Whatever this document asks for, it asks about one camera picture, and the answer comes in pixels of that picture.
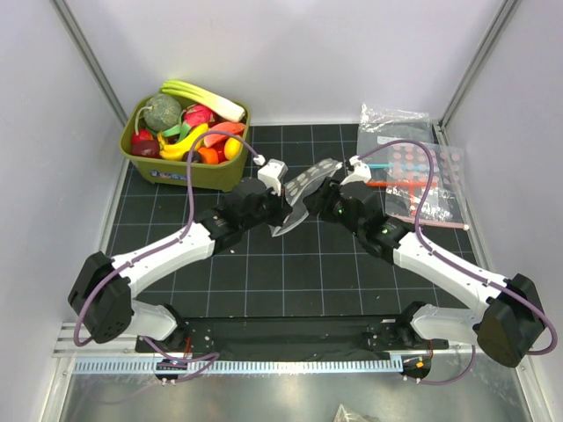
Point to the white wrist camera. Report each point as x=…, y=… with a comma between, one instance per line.
x=357, y=171
x=272, y=174

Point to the green melon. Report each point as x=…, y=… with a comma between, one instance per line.
x=162, y=112

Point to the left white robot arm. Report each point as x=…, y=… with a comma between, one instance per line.
x=104, y=294

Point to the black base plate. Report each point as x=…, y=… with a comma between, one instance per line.
x=294, y=338

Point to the green white leek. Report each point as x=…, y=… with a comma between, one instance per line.
x=223, y=107

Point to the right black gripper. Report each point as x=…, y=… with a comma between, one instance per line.
x=323, y=199

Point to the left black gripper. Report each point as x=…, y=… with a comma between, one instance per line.
x=281, y=208

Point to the clear crumpled bag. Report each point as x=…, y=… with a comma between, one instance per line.
x=378, y=126

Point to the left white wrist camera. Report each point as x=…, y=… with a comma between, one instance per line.
x=272, y=174

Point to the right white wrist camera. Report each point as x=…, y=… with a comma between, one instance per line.
x=357, y=171

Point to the dotted zip top bag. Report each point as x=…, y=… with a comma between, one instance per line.
x=300, y=187

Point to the pink zipper bag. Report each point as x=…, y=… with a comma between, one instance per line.
x=441, y=208

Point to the dark red apple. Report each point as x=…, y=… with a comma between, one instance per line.
x=146, y=148

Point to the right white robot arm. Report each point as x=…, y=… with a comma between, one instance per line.
x=501, y=316

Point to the yellow lemon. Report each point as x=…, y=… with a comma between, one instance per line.
x=231, y=148

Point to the orange fruit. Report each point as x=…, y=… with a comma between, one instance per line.
x=208, y=156

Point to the orange blue zipper bag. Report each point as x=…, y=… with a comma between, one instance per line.
x=397, y=161

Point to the pink dragon fruit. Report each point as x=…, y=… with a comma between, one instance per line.
x=198, y=114

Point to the red strawberry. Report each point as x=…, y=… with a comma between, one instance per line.
x=141, y=135

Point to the yellow banana bunch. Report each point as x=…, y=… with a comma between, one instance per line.
x=176, y=151

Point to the white cable duct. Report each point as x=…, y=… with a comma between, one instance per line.
x=155, y=366

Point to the watermelon slice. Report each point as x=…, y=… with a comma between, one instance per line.
x=221, y=132

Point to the olive green plastic bin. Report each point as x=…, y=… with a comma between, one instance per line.
x=222, y=177

